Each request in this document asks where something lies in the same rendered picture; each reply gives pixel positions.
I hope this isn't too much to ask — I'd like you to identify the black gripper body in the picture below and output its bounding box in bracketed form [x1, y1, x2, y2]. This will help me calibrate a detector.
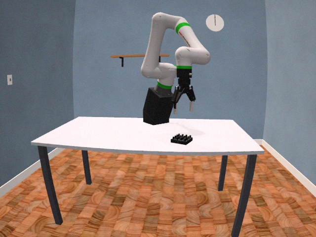
[178, 78, 191, 93]

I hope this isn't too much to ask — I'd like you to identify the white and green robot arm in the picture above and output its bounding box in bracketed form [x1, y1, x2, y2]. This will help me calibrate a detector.
[141, 12, 211, 96]

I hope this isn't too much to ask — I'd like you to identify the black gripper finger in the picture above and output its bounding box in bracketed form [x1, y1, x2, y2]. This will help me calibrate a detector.
[171, 86, 186, 115]
[187, 86, 196, 112]

